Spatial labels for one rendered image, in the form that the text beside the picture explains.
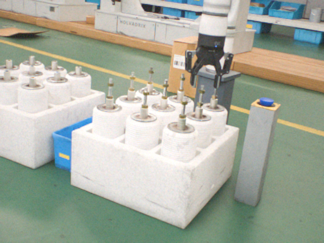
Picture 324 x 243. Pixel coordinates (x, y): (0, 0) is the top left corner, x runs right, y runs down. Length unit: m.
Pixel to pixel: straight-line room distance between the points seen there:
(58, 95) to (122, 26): 2.45
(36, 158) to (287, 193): 0.83
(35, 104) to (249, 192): 0.73
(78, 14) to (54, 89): 3.24
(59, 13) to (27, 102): 3.16
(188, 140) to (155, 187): 0.16
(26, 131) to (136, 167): 0.41
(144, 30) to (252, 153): 2.59
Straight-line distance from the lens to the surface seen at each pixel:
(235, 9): 1.52
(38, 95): 1.34
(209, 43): 1.09
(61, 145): 1.33
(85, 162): 1.20
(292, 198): 1.37
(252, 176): 1.22
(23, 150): 1.37
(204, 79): 1.56
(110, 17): 3.91
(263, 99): 1.16
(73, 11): 4.57
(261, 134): 1.17
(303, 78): 2.92
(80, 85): 1.51
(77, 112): 1.46
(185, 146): 1.04
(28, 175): 1.33
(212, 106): 1.27
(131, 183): 1.12
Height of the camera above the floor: 0.63
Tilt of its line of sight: 20 degrees down
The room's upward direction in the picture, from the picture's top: 6 degrees clockwise
